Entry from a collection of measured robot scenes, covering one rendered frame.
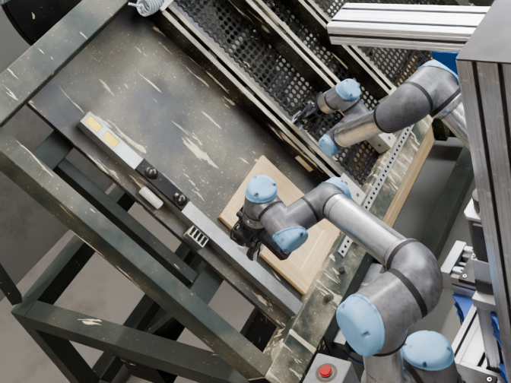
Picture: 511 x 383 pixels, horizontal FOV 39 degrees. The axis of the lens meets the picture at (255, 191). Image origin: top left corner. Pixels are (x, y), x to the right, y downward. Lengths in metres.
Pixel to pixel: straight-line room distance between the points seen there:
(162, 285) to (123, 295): 2.01
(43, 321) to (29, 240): 1.64
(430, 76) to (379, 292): 0.87
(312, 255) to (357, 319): 1.19
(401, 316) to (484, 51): 0.51
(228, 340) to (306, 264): 0.44
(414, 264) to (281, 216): 0.40
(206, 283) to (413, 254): 1.04
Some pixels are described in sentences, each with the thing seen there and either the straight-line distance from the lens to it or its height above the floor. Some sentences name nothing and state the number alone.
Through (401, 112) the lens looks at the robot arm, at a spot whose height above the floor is 1.52.
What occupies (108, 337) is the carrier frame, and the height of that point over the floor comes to 0.79.
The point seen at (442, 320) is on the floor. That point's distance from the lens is 3.47.
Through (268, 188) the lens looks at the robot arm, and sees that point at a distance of 1.73.
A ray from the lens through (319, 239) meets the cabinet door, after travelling 2.61.
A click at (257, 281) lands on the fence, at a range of 2.40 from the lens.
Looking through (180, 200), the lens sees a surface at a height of 1.45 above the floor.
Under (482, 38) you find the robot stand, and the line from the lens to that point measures 1.36.
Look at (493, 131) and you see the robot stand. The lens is 1.40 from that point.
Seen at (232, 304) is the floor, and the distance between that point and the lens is 3.84.
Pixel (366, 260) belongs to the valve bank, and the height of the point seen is 0.78.
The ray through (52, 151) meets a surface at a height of 1.66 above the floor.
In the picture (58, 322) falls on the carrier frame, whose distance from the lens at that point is 3.08.
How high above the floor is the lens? 2.75
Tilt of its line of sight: 39 degrees down
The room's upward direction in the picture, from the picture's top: 23 degrees counter-clockwise
